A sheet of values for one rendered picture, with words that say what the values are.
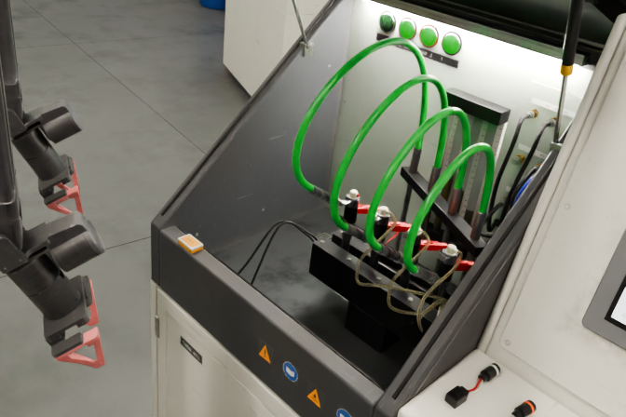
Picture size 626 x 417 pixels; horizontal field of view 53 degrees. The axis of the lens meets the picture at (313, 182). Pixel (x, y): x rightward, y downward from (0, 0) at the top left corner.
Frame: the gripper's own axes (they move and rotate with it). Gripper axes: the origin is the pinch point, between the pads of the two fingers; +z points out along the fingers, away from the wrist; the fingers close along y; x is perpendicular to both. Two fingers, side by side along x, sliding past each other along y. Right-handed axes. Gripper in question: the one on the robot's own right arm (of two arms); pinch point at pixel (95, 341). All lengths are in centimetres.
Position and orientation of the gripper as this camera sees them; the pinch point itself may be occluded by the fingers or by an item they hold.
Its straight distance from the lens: 107.0
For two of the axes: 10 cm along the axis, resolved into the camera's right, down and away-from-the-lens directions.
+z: 3.2, 7.4, 5.9
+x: -8.7, 4.7, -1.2
